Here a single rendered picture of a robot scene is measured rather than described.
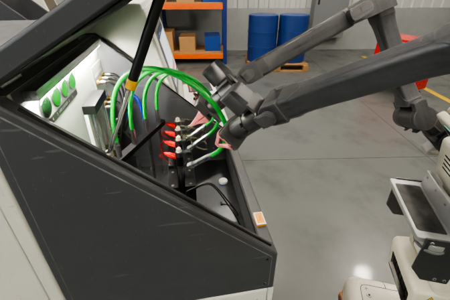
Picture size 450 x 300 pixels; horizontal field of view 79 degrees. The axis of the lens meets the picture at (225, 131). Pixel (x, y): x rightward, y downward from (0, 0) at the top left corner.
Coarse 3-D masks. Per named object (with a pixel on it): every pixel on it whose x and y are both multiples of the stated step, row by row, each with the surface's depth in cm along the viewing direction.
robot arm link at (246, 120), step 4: (244, 112) 69; (248, 112) 67; (252, 112) 65; (244, 116) 68; (248, 116) 67; (252, 116) 66; (244, 120) 68; (248, 120) 67; (252, 120) 66; (244, 124) 68; (248, 124) 67; (252, 124) 67; (256, 124) 66; (248, 128) 68; (252, 128) 68; (256, 128) 68; (260, 128) 69
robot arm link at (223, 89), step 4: (228, 76) 83; (228, 80) 82; (232, 80) 83; (224, 84) 83; (228, 84) 82; (232, 84) 82; (220, 88) 84; (224, 88) 82; (228, 88) 82; (220, 92) 83; (224, 92) 82
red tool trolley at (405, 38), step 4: (404, 36) 417; (408, 36) 417; (412, 36) 417; (416, 36) 417; (404, 40) 394; (408, 40) 390; (376, 44) 433; (376, 48) 434; (376, 52) 435; (424, 80) 414; (416, 84) 408; (420, 84) 414; (424, 84) 419; (420, 88) 419; (420, 92) 428
